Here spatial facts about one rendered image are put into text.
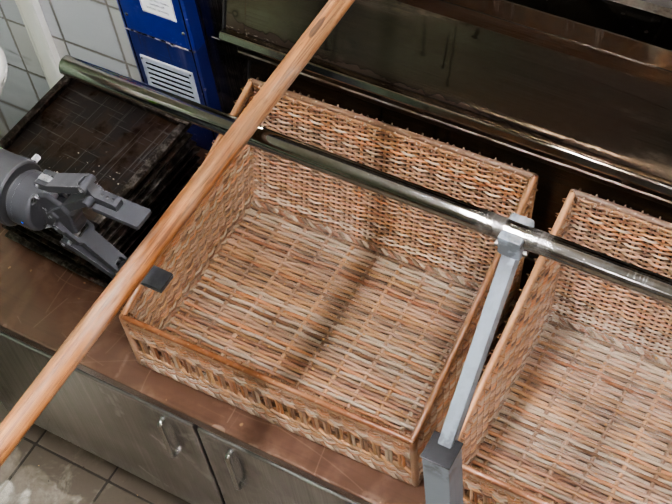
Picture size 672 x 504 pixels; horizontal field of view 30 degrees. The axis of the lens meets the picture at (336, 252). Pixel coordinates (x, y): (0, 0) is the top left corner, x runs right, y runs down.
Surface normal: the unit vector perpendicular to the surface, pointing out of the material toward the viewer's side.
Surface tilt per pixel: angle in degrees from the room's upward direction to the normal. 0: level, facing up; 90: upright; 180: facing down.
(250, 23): 70
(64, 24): 90
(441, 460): 0
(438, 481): 90
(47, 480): 0
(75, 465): 0
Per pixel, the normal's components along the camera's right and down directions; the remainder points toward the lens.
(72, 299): -0.09, -0.59
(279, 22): -0.49, 0.49
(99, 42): -0.49, 0.73
